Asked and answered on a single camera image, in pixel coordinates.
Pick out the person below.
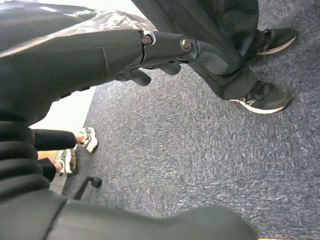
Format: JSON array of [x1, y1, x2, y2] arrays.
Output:
[[131, 0, 297, 115], [33, 127, 99, 183]]

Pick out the white patterned sneaker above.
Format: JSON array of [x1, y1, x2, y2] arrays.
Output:
[[75, 127, 99, 154], [55, 149, 78, 175]]

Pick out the black chair base caster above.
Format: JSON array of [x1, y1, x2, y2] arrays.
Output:
[[73, 176, 103, 201]]

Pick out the black sneaker white sole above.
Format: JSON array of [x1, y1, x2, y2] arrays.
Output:
[[229, 80, 293, 115], [256, 27, 297, 57]]

